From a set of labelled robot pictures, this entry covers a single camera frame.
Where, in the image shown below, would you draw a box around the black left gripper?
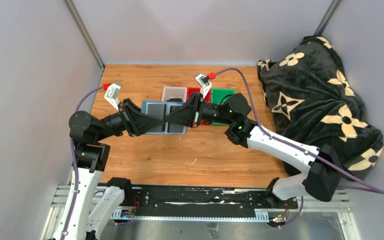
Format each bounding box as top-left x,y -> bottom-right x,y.
96,98 -> 165,142

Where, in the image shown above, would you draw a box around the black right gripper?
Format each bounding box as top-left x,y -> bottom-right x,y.
164,92 -> 234,129

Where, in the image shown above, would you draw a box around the blue card holder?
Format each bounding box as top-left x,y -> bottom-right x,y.
141,99 -> 189,136

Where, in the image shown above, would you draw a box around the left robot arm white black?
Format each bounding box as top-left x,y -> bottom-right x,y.
51,98 -> 164,240

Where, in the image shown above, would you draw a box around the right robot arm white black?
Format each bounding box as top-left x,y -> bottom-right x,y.
163,92 -> 342,209

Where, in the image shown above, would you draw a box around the red plastic bin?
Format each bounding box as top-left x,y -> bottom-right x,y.
184,91 -> 214,128

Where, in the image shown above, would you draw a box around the white plastic bin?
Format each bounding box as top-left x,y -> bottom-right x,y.
161,86 -> 188,102

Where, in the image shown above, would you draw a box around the green plastic bin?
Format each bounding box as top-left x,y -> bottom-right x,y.
210,88 -> 237,127

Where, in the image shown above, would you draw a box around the black floral blanket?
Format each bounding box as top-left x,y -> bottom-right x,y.
256,35 -> 384,180

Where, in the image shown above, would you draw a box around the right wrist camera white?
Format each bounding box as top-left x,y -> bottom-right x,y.
194,73 -> 212,99

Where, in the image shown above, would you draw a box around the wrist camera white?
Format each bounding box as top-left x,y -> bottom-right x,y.
104,82 -> 122,111
194,73 -> 212,99

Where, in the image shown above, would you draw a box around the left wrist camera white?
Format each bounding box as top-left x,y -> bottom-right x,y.
104,82 -> 122,111

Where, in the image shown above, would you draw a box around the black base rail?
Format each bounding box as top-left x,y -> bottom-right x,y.
110,184 -> 299,223

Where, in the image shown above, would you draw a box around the left aluminium frame post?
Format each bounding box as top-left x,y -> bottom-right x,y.
63,0 -> 106,72

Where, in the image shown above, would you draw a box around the aluminium frame post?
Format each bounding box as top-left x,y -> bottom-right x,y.
314,0 -> 342,35
63,0 -> 106,72

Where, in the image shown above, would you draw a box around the right aluminium frame post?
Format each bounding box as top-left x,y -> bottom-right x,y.
314,0 -> 342,35

